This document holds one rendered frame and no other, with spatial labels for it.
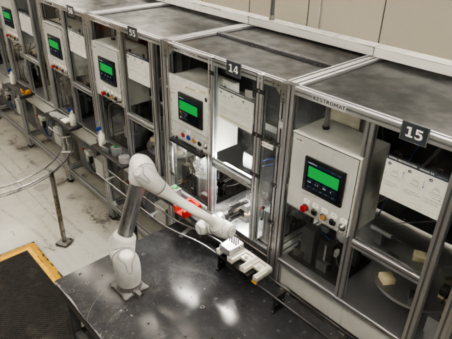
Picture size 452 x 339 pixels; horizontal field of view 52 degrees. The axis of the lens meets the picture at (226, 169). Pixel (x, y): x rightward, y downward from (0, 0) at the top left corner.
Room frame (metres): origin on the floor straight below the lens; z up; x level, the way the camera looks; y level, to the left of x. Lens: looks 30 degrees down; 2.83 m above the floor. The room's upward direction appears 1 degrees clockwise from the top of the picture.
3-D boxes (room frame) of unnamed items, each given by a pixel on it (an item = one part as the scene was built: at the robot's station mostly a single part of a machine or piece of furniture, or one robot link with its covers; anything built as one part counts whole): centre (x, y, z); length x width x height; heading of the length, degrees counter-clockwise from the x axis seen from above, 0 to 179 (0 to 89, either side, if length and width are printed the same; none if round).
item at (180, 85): (2.95, 0.17, 1.60); 0.42 x 0.29 x 0.46; 43
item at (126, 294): (2.17, 0.59, 0.71); 0.22 x 0.18 x 0.06; 43
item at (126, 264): (2.20, 0.60, 0.85); 0.18 x 0.16 x 0.22; 24
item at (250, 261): (2.26, -0.13, 0.84); 0.36 x 0.14 x 0.10; 43
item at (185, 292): (2.04, 0.20, 0.66); 1.50 x 1.06 x 0.04; 43
